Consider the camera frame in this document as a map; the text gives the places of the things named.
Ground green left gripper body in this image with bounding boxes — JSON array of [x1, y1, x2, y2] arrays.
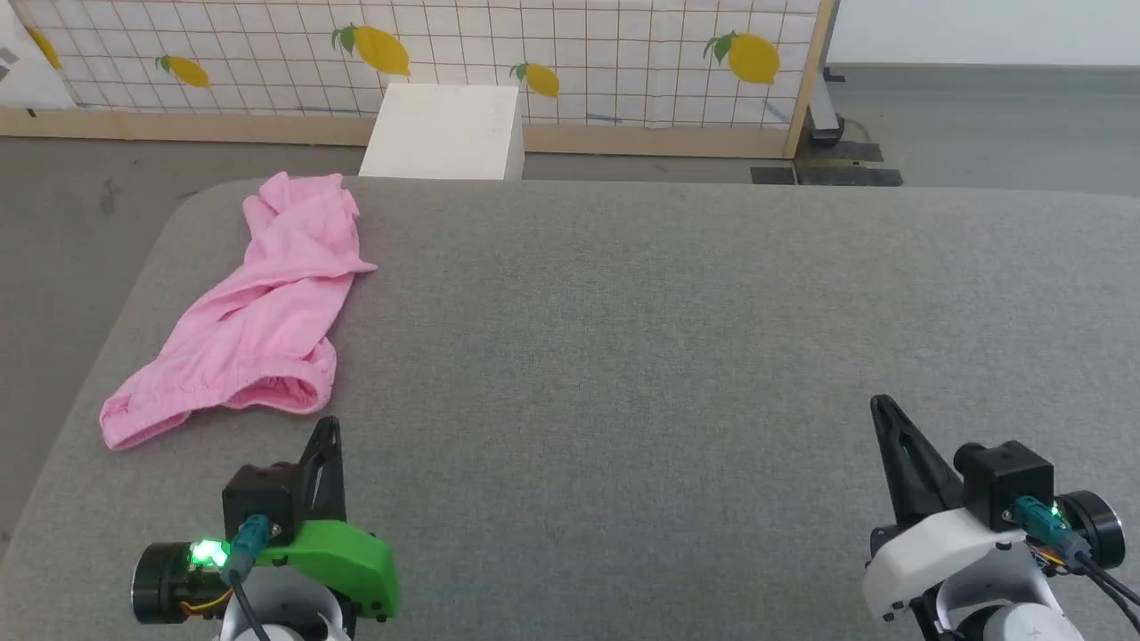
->
[[254, 520, 399, 621]]

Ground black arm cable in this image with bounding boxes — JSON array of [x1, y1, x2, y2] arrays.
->
[[1014, 497, 1140, 631], [223, 514, 273, 641]]

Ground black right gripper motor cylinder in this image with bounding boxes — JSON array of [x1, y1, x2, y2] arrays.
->
[[1054, 490, 1127, 572]]

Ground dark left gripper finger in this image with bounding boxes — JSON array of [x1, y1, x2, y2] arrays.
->
[[296, 416, 347, 524]]

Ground white box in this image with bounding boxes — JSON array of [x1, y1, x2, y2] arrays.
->
[[359, 84, 525, 182]]

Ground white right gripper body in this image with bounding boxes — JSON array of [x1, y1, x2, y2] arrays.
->
[[861, 506, 1038, 622]]

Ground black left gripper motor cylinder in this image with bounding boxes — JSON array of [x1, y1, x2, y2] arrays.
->
[[131, 540, 231, 625]]

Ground pink pants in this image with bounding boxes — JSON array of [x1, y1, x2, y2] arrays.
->
[[100, 172, 379, 451]]

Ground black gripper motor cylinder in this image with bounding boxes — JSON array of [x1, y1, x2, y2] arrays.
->
[[131, 540, 231, 625], [1054, 490, 1127, 572]]

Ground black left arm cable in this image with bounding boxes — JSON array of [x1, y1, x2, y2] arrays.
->
[[223, 514, 273, 641]]

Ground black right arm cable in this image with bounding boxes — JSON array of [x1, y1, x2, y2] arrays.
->
[[1014, 497, 1140, 631]]

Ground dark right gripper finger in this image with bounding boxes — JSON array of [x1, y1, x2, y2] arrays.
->
[[869, 394, 965, 528]]

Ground grey fabric sofa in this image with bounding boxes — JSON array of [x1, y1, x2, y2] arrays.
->
[[0, 176, 1140, 641]]

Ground lemon print partition panel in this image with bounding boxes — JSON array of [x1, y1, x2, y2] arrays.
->
[[0, 0, 840, 161]]

